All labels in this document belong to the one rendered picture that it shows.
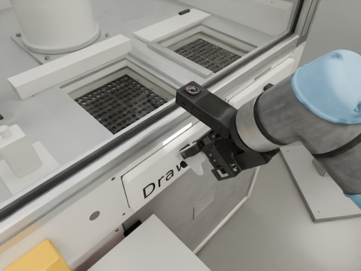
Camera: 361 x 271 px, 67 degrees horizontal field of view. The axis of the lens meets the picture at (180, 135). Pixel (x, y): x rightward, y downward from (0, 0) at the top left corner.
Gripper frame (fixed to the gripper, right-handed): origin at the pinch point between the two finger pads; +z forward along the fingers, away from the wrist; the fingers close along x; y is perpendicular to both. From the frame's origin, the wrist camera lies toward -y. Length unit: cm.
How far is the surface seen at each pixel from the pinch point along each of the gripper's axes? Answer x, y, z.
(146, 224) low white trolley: -13.0, 8.8, 12.4
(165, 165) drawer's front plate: -5.4, 0.2, 2.2
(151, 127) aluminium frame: -6.0, -7.5, -4.2
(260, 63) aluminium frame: 28.4, -6.1, -4.2
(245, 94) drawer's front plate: 21.9, -2.0, -0.5
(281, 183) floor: 79, 55, 73
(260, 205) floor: 58, 55, 73
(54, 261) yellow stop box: -30.3, 1.4, -0.6
